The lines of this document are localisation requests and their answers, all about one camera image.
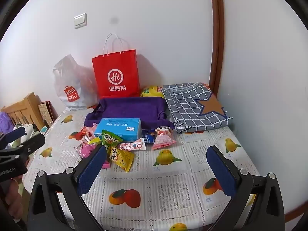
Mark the white plastic bag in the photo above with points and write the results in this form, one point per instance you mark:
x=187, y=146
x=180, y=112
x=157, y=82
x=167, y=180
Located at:
x=69, y=81

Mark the fruit print tablecloth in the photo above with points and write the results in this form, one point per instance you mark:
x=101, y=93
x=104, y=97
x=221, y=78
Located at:
x=168, y=187

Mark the purple cloth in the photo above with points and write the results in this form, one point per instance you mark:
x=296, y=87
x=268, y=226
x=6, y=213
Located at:
x=6, y=122

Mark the blue tissue pack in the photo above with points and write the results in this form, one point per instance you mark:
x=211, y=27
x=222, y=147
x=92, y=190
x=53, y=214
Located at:
x=118, y=127

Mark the pink white red-circle snack packet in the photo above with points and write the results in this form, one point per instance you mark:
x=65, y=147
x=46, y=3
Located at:
x=134, y=146

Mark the grey checked star cloth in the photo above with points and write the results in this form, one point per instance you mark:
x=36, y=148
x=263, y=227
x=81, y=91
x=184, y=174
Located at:
x=190, y=105

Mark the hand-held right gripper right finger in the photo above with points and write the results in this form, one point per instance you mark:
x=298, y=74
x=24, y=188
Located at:
x=221, y=170

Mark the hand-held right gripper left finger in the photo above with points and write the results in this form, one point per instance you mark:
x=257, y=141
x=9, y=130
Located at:
x=92, y=166

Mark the red snack packet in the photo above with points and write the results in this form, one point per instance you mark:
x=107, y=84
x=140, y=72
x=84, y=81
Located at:
x=85, y=132

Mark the small blue snack packet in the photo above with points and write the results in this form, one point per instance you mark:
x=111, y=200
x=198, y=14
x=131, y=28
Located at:
x=148, y=139

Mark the purple towel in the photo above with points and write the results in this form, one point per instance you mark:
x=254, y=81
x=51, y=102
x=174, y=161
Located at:
x=132, y=108

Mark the white light switch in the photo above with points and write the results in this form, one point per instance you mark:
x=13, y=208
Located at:
x=80, y=21

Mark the white spotted cloth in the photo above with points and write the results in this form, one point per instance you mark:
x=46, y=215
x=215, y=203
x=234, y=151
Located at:
x=30, y=131

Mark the magenta snack packet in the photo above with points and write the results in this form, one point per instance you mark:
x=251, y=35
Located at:
x=84, y=150

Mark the patterned brown box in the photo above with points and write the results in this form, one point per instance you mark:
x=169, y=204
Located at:
x=47, y=113

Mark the green snack packet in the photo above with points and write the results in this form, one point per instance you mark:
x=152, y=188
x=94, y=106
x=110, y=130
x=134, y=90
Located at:
x=110, y=139

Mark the brown wooden door frame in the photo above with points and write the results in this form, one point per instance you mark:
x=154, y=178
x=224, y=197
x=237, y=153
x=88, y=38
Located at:
x=216, y=28

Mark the large yellow snack bag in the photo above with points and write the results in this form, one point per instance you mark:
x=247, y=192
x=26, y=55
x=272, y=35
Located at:
x=150, y=92

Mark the yellow pink snack packet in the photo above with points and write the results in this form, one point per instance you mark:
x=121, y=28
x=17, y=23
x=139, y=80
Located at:
x=95, y=141

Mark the pink panda-face snack packet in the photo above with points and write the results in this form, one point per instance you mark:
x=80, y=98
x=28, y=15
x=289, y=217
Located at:
x=162, y=139

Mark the red paper bag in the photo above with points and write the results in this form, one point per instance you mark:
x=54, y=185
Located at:
x=115, y=65

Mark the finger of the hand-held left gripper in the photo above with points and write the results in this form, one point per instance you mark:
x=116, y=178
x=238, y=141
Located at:
x=31, y=145
x=14, y=134

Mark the person's left hand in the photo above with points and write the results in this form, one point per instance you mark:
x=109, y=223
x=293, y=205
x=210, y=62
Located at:
x=10, y=197

